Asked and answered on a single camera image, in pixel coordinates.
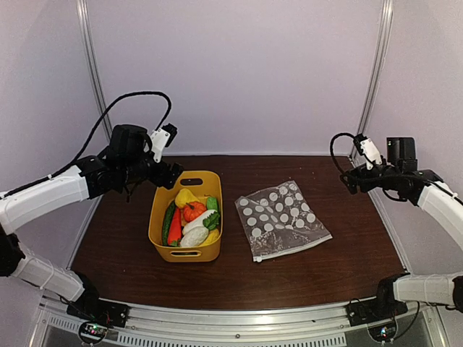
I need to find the left black cable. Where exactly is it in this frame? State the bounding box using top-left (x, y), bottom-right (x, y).
top-left (46, 91), bottom-right (172, 178)

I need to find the orange toy carrot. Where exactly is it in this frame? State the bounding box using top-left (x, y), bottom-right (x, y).
top-left (167, 207), bottom-right (182, 247)

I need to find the polka dot zip bag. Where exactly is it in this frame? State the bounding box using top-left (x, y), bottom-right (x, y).
top-left (235, 181), bottom-right (332, 262)

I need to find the yellow plastic basket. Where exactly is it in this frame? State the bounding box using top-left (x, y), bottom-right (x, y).
top-left (148, 171), bottom-right (223, 262)

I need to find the light green toy gourd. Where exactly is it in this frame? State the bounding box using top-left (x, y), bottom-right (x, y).
top-left (206, 197), bottom-right (220, 212)

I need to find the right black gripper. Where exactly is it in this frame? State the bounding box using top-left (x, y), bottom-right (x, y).
top-left (339, 158), bottom-right (401, 195)

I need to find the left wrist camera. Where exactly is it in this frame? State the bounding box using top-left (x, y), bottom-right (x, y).
top-left (148, 124), bottom-right (178, 163)

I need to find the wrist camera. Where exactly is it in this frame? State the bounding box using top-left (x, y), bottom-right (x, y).
top-left (148, 124), bottom-right (178, 163)
top-left (354, 134), bottom-right (383, 171)

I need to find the black cable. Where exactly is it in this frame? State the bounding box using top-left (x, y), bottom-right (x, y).
top-left (329, 132), bottom-right (390, 181)
top-left (46, 91), bottom-right (172, 178)

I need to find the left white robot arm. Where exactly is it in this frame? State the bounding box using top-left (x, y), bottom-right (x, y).
top-left (1, 124), bottom-right (183, 321)

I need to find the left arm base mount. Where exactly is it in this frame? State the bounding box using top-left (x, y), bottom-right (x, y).
top-left (60, 297), bottom-right (129, 346)

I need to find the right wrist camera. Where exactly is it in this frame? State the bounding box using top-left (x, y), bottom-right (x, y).
top-left (354, 134), bottom-right (383, 171)

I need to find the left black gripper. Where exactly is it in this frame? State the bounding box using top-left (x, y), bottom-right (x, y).
top-left (120, 154), bottom-right (184, 189)

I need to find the dark green toy cucumber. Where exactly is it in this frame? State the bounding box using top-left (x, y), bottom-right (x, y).
top-left (161, 201), bottom-right (177, 246)

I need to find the aluminium frame post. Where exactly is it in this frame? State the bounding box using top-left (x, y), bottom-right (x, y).
top-left (75, 0), bottom-right (114, 140)
top-left (349, 0), bottom-right (394, 160)

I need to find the orange toy pumpkin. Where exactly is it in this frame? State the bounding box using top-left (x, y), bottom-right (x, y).
top-left (183, 201), bottom-right (207, 223)

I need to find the left aluminium frame post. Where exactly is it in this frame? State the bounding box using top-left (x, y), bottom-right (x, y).
top-left (75, 0), bottom-right (114, 140)

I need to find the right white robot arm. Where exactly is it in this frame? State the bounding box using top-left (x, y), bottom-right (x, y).
top-left (332, 132), bottom-right (462, 320)

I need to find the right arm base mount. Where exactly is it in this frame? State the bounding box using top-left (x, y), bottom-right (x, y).
top-left (345, 298), bottom-right (408, 344)

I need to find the yellow toy pepper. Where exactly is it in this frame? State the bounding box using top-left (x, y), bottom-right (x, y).
top-left (174, 188), bottom-right (200, 209)

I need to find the right aluminium frame post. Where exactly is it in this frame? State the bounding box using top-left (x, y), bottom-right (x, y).
top-left (349, 0), bottom-right (394, 160)

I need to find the front aluminium rail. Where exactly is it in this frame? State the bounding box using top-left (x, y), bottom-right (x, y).
top-left (35, 294), bottom-right (446, 347)

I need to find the white toy radish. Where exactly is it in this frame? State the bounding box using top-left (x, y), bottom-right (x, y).
top-left (182, 210), bottom-right (220, 235)

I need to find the right black cable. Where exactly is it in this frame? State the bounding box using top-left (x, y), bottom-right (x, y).
top-left (329, 132), bottom-right (390, 181)

